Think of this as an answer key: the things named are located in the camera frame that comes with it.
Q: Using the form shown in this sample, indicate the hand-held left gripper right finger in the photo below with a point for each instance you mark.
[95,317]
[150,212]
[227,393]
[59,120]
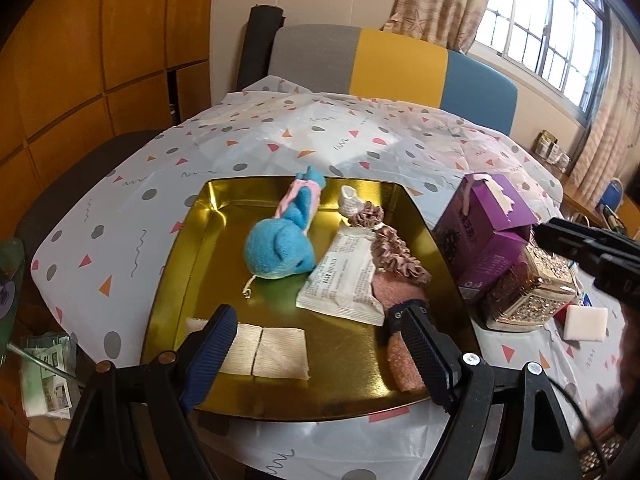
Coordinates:
[427,355]

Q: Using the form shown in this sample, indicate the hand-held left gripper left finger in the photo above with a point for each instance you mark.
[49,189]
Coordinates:
[207,355]

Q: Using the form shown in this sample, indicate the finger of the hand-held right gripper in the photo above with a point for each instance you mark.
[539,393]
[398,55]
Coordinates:
[565,237]

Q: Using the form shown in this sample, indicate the white sponge block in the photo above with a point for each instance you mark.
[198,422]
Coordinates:
[585,322]

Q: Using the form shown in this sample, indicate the beige cloth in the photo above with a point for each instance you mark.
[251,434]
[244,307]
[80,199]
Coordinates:
[280,355]

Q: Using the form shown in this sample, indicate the pink towel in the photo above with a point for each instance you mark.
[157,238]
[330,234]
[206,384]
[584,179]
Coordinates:
[395,287]

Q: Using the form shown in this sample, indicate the pink satin scrunchie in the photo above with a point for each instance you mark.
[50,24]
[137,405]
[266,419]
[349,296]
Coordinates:
[395,255]

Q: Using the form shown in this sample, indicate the white wet wipes packet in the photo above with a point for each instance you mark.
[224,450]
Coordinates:
[340,280]

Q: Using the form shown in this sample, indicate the gold metal tray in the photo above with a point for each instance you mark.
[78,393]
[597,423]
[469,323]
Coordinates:
[225,240]

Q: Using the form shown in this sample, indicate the blue plush toy pink dress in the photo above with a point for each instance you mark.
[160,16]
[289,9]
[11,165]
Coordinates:
[277,250]

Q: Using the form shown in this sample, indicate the brown satin scrunchie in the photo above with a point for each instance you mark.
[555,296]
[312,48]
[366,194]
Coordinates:
[365,217]

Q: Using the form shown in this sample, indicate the small white baby sock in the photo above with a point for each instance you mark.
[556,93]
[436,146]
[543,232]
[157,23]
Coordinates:
[350,202]

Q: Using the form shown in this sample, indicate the wooden desk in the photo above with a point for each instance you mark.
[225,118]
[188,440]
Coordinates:
[580,200]

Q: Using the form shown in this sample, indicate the black green tool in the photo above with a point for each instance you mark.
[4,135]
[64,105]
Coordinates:
[610,217]

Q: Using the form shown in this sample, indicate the gold embossed tissue box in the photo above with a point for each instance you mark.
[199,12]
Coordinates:
[530,290]

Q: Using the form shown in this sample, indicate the blue folding chair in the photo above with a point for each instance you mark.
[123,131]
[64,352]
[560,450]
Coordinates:
[612,192]

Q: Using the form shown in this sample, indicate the purple carton box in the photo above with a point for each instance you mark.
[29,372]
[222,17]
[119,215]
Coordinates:
[480,255]

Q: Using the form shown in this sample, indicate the group of small boxes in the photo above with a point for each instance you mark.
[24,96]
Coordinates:
[550,150]

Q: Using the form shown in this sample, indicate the rattan chair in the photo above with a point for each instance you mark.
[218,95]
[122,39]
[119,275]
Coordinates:
[600,460]

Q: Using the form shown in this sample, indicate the beige pleated curtain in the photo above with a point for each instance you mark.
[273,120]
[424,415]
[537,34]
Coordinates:
[610,125]

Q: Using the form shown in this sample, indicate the stack of paper packets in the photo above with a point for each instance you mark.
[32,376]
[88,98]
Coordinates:
[45,385]

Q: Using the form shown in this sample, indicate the barred window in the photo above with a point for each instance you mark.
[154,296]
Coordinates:
[540,20]

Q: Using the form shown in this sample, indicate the patterned plastic tablecloth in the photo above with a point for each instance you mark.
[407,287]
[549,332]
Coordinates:
[250,130]

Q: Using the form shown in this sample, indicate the grey yellow blue sofa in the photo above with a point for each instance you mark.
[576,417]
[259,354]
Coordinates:
[400,65]

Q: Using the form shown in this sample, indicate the beige starfish print curtain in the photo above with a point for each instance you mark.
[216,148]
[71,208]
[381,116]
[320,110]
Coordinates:
[435,0]

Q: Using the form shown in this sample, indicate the wooden wardrobe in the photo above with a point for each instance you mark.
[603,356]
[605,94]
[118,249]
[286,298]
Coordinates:
[100,60]

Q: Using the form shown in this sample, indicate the black rolled mat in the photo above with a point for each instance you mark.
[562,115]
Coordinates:
[257,45]

